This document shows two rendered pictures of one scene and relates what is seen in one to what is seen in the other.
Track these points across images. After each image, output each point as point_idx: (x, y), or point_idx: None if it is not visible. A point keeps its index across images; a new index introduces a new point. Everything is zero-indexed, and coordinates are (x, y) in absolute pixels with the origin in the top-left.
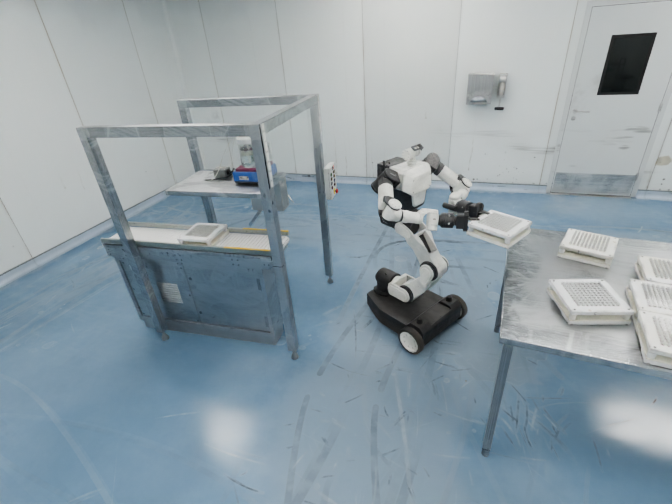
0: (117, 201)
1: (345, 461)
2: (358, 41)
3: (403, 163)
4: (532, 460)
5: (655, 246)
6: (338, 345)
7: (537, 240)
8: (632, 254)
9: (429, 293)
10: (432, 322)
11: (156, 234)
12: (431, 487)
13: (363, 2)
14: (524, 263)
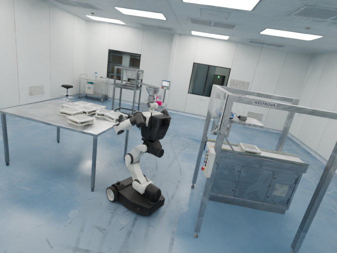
0: (283, 131)
1: (164, 162)
2: None
3: (156, 114)
4: (112, 158)
5: (48, 120)
6: (174, 190)
7: (93, 128)
8: (63, 120)
9: (126, 194)
10: (131, 176)
11: (280, 158)
12: (141, 157)
13: None
14: (109, 123)
